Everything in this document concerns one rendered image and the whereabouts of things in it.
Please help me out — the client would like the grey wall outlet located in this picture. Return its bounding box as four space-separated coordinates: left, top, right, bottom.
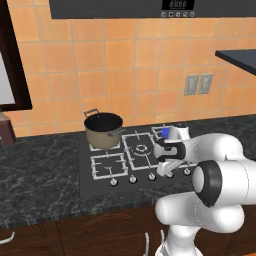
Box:
197 72 214 96
184 73 200 97

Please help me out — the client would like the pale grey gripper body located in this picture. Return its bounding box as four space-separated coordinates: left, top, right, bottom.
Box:
156 159 183 178

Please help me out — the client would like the dark range hood with display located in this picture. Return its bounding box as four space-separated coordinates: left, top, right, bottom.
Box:
48 0 256 20

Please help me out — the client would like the silver cupboard handle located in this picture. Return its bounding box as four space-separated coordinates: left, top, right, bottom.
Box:
143 232 150 256
159 229 166 248
0 231 16 245

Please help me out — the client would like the brown wooden block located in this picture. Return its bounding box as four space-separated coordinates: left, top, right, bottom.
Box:
0 111 17 147

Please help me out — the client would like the dark wall cupboard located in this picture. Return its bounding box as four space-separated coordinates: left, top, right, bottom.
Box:
214 49 256 76

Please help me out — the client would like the blue burner flame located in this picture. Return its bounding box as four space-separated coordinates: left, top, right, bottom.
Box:
159 126 172 140

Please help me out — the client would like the dark framed window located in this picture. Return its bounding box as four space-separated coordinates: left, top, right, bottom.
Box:
0 0 34 113

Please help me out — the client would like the black gas hob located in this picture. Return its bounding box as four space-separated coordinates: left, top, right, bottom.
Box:
78 123 202 202

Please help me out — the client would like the beige pot with black interior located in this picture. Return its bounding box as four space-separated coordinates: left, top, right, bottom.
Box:
82 107 125 150

